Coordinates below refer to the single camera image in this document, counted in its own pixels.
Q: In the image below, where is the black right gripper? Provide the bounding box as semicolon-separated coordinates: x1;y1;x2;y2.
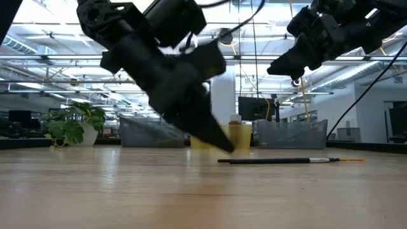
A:
266;5;348;81

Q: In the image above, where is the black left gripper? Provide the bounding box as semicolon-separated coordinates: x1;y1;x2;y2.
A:
99;30;236;154

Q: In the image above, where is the black orange-tipped paintbrush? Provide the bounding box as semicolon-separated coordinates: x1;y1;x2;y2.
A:
217;156;367;165

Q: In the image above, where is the white round pillar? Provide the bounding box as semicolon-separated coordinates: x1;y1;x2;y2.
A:
211;73;237;126

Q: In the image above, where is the yellow plastic bin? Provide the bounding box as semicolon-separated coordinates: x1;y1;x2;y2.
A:
190;123;254;150

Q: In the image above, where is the black monitor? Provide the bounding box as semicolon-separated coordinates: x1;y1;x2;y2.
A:
238;96;276;122

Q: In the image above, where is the grey plastic bin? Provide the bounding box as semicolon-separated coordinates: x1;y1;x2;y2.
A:
119;116;186;148

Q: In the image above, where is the brown-grey plastic bin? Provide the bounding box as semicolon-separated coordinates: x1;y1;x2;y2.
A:
256;119;329;150

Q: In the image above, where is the black round hanging device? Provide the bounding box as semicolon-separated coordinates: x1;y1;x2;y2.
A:
218;28;235;46

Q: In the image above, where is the green potted plant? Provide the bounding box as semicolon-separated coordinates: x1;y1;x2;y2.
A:
39;101;107;151

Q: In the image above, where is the dark background monitor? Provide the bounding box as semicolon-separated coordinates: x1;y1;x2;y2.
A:
8;110;32;128

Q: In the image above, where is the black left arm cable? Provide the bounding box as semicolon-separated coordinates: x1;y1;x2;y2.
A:
186;0;266;53

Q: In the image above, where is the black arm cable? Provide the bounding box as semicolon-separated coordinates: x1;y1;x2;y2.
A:
325;40;407;141
186;0;266;53

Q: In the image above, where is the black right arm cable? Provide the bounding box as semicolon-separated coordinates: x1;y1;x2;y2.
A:
325;40;407;141

